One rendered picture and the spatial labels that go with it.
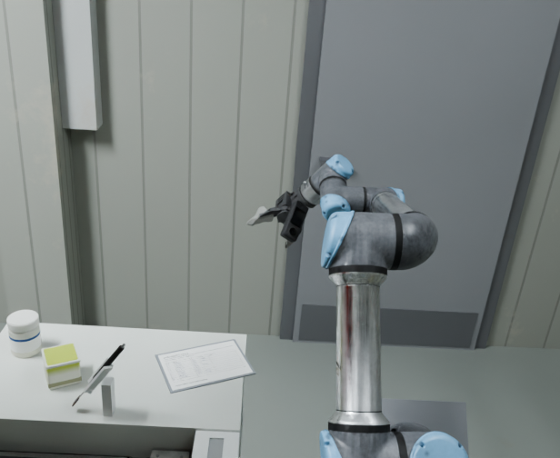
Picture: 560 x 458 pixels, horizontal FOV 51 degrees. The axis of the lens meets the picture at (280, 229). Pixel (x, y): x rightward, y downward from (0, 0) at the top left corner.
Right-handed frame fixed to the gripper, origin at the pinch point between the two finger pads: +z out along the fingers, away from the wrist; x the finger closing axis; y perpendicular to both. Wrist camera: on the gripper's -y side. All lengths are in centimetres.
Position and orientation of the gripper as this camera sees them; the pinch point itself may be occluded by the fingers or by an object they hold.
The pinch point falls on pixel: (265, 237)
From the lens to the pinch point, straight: 179.2
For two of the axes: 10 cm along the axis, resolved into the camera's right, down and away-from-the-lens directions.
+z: -6.2, 5.5, 5.6
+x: -7.8, -4.9, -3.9
